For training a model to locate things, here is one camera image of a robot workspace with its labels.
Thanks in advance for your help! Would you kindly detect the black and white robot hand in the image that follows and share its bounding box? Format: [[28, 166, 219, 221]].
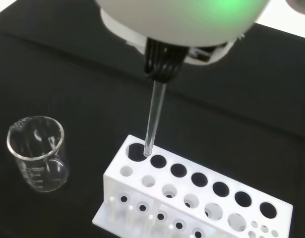
[[96, 0, 274, 84]]

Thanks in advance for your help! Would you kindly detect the white test tube rack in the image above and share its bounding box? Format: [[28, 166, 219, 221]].
[[92, 134, 294, 238]]

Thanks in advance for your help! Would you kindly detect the black bench cloth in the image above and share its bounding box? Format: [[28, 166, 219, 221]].
[[0, 0, 305, 238]]

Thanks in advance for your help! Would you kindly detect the clear glass beaker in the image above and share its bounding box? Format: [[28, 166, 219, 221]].
[[6, 116, 70, 194]]

